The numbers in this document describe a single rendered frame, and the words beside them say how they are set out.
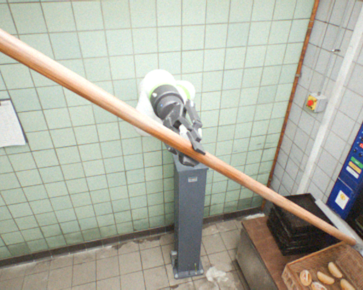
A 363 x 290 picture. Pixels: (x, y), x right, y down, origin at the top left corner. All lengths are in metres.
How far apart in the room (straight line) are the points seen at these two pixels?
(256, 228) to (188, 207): 0.59
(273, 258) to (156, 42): 1.63
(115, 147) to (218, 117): 0.82
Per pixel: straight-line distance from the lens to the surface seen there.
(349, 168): 2.01
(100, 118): 1.97
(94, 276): 2.74
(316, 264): 2.16
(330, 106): 2.07
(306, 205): 2.14
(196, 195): 1.90
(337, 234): 1.21
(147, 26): 1.78
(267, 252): 2.17
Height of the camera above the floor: 2.32
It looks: 35 degrees down
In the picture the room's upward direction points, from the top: straight up
